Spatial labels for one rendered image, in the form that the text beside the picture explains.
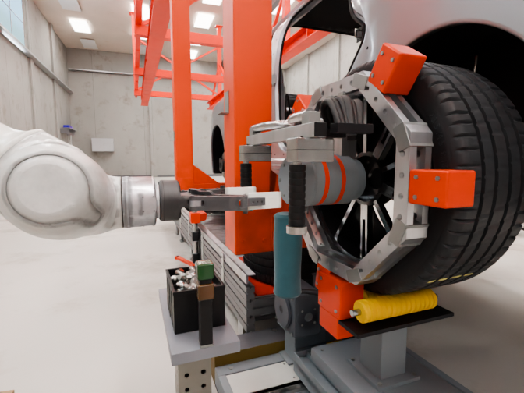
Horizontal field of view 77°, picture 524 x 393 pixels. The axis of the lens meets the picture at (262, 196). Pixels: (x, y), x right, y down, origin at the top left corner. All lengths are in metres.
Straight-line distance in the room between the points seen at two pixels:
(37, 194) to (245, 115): 1.02
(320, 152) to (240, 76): 0.72
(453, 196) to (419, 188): 0.06
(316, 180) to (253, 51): 0.71
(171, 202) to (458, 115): 0.59
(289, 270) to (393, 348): 0.40
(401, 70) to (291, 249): 0.55
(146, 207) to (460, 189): 0.56
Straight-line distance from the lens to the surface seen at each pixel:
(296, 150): 0.67
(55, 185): 0.39
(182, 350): 0.89
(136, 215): 0.58
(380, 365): 1.18
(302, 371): 1.37
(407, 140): 0.74
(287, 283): 1.03
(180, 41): 3.38
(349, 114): 0.73
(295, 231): 0.69
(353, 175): 0.90
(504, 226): 0.91
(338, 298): 0.98
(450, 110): 0.80
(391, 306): 0.97
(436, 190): 0.69
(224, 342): 0.90
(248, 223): 1.33
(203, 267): 0.80
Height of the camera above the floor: 0.90
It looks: 6 degrees down
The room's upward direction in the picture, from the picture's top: straight up
